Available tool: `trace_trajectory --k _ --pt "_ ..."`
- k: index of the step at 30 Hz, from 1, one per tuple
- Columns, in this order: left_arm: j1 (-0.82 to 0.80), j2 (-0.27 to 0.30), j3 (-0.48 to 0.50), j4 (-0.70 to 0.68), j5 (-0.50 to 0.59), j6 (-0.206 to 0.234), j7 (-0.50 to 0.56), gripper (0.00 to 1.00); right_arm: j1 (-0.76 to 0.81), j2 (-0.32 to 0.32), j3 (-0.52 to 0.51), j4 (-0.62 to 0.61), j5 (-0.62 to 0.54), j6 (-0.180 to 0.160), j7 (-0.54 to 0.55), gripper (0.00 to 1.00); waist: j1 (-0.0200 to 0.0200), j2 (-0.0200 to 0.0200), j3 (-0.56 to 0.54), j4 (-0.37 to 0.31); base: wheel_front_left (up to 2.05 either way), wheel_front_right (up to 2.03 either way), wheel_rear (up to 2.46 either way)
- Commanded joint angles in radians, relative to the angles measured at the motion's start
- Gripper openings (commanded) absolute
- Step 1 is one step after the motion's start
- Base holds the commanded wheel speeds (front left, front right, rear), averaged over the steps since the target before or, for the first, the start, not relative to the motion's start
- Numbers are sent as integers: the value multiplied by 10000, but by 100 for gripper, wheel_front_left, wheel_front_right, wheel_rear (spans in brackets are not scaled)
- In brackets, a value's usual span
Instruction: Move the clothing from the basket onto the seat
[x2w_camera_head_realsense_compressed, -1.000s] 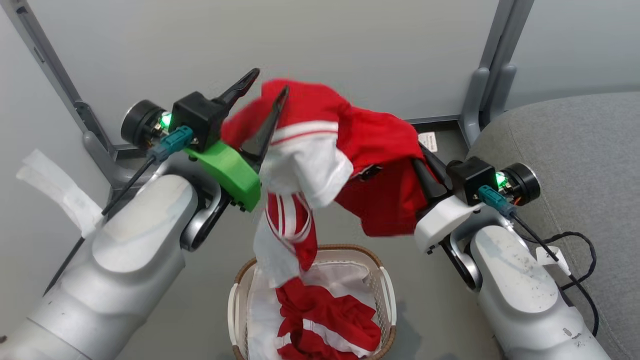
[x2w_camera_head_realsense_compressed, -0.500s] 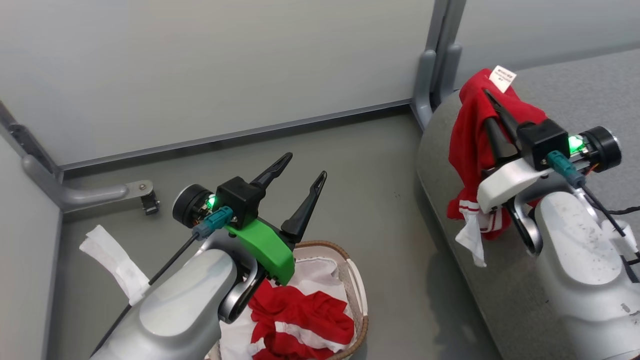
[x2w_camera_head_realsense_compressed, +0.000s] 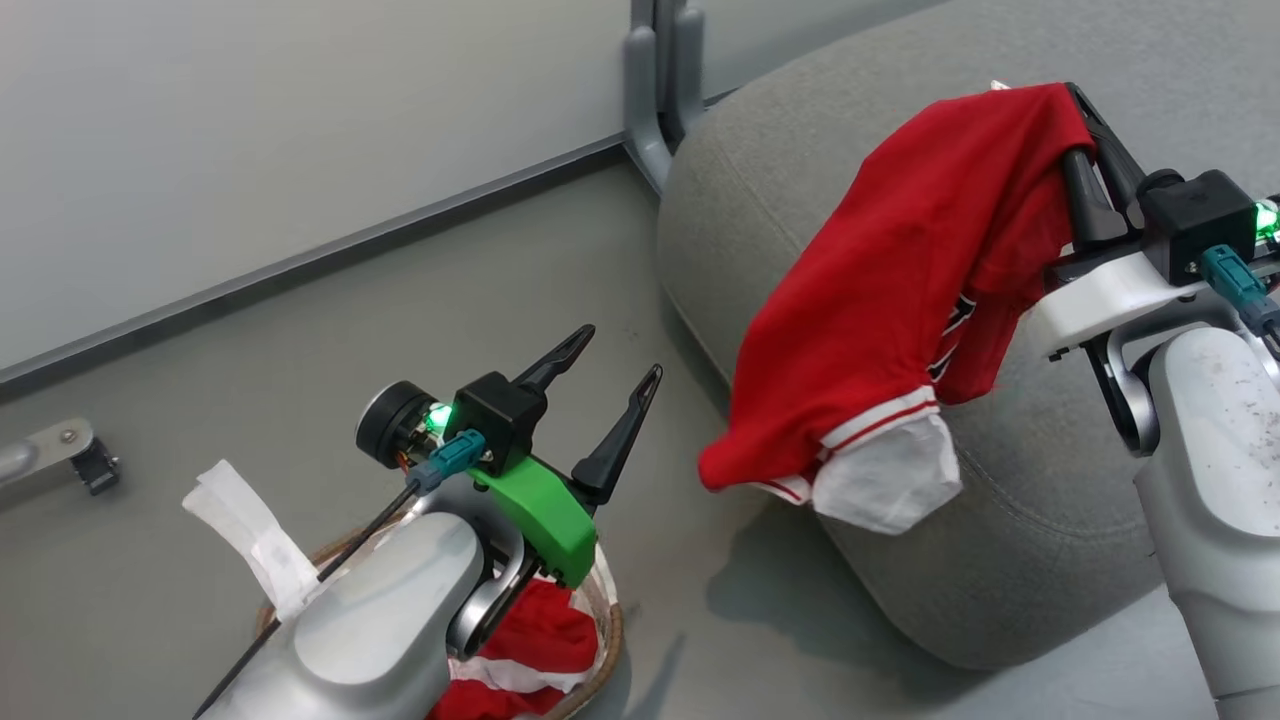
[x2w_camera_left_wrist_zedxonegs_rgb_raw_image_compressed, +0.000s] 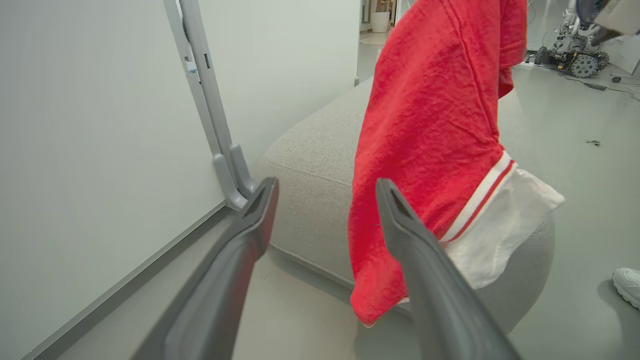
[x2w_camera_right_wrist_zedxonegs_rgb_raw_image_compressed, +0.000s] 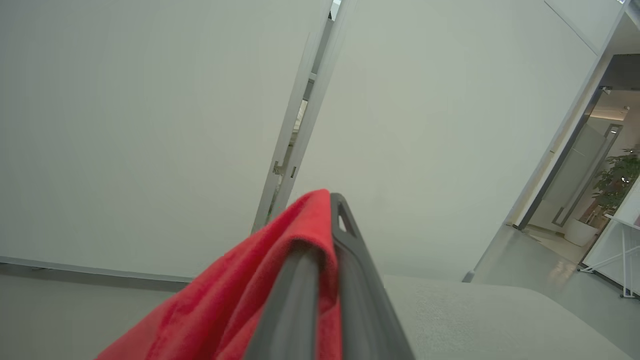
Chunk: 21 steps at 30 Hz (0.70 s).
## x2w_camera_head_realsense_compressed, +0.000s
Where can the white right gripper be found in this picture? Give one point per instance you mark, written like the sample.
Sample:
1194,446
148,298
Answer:
1110,295

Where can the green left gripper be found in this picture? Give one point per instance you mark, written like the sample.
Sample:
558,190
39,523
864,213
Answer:
545,515

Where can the red jersey with white sleeve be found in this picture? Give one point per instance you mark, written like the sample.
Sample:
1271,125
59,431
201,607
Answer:
900,270

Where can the red garment with white trim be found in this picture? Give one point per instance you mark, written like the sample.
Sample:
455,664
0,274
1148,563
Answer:
540,630

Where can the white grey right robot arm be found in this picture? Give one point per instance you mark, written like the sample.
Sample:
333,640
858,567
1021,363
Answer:
1215,480

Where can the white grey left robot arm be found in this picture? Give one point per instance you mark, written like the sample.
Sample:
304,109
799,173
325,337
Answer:
390,620

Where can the cream laundry basket brown rim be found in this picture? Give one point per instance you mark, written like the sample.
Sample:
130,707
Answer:
613,635

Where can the grey fabric sofa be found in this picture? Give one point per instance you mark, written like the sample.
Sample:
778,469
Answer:
1040,560

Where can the black caster wheel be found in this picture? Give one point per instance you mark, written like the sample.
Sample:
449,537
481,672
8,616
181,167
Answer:
97,468

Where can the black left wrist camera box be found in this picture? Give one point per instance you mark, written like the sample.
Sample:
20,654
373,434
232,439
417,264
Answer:
495,415

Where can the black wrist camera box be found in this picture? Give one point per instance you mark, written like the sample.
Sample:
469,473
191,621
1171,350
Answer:
1195,215
495,415

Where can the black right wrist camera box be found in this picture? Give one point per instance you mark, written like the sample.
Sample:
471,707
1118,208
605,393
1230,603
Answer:
1195,215

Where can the grey partition post bracket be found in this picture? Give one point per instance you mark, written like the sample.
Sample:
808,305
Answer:
650,110

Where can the grey partition bottom rail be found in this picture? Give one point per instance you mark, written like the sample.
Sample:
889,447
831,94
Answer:
300,262

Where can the grey partition foot bracket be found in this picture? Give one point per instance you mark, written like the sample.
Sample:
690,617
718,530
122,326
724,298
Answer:
45,445

